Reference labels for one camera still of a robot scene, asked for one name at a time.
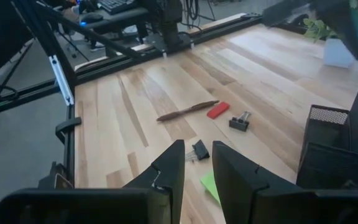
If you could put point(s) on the black plastic hook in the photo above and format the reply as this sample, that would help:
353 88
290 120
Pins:
67 124

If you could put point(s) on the black binder clip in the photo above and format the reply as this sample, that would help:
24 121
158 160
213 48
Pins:
238 124
201 149

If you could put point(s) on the black aluminium rig frame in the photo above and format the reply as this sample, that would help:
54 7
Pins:
120 63

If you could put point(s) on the black keyboard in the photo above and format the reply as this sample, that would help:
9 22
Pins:
117 5

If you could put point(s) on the black computer mouse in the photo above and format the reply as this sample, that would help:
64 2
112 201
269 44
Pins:
91 17

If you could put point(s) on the black mesh desk organizer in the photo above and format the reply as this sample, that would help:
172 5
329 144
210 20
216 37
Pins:
325 165

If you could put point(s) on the green potted plant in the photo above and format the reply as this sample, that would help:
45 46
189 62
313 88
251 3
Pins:
317 29

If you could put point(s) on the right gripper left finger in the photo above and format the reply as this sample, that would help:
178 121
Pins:
104 205

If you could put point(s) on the red eraser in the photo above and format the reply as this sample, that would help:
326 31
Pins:
217 110

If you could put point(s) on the silver aluminium bar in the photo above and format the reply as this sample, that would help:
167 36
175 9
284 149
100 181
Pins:
61 81

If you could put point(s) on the brown pen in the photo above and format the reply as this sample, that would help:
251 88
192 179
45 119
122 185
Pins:
185 111

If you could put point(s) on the white plant pot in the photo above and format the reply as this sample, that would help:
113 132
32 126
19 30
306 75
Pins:
337 53

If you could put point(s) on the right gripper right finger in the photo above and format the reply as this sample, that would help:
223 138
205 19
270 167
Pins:
275 205

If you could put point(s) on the green paper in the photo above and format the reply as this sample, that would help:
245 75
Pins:
210 183

